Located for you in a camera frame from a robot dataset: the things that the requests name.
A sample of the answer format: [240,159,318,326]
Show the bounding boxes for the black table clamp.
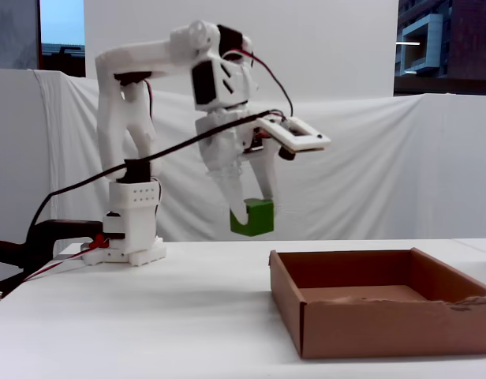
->
[0,219,106,285]

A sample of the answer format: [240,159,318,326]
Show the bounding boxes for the green cube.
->
[229,198,275,238]

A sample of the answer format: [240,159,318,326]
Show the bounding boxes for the red white power wire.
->
[24,252,88,282]

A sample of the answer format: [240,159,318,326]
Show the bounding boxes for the window showing sky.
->
[39,0,86,78]

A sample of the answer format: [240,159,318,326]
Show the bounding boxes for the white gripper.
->
[194,106,282,227]

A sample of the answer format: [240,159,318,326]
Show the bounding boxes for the brown cardboard box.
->
[267,247,486,360]

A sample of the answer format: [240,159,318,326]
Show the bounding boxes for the red black gripper servo cable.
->
[222,49,295,119]

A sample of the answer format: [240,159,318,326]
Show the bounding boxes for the black camera cable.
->
[24,109,286,273]

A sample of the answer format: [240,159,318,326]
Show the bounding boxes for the white backdrop cloth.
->
[0,69,486,242]

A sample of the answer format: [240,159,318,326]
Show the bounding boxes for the window showing grey building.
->
[393,0,486,96]

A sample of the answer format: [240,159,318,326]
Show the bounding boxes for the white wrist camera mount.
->
[254,116,331,161]

